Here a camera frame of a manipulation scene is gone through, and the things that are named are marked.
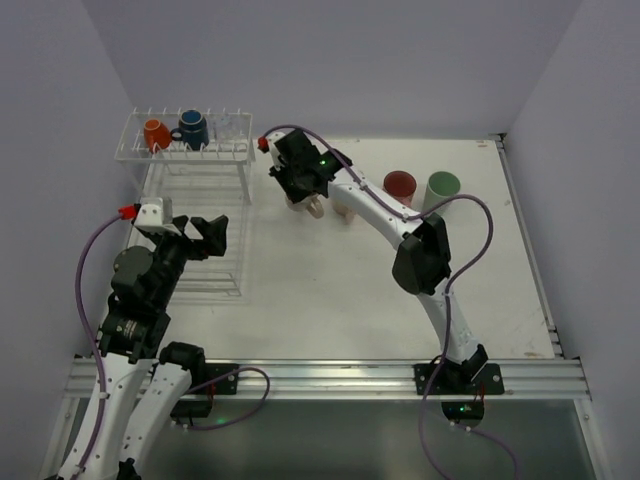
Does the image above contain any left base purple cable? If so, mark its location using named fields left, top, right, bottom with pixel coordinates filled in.
left=172, top=365, right=272, bottom=431

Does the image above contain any aluminium mounting rail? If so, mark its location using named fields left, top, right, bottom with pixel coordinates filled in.
left=63, top=355, right=591, bottom=401

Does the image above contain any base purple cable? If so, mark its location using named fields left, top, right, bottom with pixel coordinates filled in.
left=418, top=359, right=519, bottom=480
left=172, top=365, right=272, bottom=431

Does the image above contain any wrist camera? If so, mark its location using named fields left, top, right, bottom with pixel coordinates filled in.
left=133, top=197, right=175, bottom=233
left=257, top=131, right=285, bottom=168

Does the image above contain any pink patterned mug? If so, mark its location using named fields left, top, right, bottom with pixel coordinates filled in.
left=383, top=170, right=417, bottom=207

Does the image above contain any white wire dish rack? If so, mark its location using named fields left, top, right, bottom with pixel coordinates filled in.
left=114, top=107, right=255, bottom=303

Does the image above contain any light green cup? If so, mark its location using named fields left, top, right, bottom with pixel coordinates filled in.
left=422, top=171, right=461, bottom=216

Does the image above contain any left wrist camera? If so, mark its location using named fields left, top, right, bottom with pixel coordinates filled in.
left=133, top=197, right=175, bottom=233

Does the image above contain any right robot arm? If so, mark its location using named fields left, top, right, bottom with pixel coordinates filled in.
left=258, top=126, right=488, bottom=384

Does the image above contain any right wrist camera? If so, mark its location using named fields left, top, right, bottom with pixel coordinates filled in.
left=257, top=131, right=285, bottom=168

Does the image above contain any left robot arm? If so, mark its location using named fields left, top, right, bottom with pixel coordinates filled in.
left=56, top=206, right=229, bottom=479

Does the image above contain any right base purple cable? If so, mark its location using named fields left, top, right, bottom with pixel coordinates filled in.
left=418, top=359, right=519, bottom=480

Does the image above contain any pale pink mug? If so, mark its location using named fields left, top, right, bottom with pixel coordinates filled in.
left=331, top=200, right=356, bottom=224

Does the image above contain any clear plastic cup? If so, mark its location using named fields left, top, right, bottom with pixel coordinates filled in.
left=214, top=113, right=242, bottom=143

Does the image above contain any orange mug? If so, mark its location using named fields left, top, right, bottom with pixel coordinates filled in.
left=143, top=118, right=172, bottom=154

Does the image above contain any dark blue mug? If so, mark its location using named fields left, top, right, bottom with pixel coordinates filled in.
left=170, top=109, right=209, bottom=151

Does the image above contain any cream floral mug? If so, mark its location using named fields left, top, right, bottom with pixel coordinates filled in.
left=285, top=194, right=324, bottom=219

